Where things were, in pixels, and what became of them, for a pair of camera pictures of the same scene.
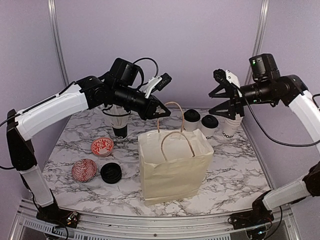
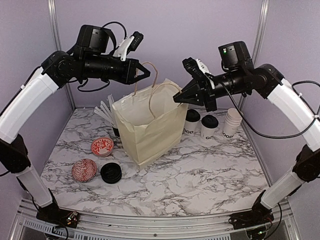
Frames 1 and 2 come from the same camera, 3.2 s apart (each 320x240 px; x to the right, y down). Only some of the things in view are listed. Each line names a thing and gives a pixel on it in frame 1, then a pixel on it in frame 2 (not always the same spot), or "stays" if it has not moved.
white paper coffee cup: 190,127 stays
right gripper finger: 224,90 → 193,89
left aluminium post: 53,15 stays
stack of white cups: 231,126 stays
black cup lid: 191,115 stays
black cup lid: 210,121 stays
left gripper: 149,109 → 128,76
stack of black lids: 111,173 stays
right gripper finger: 225,109 → 190,96
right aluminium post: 258,44 stays
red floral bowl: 102,146 stays
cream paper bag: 172,160 → 151,122
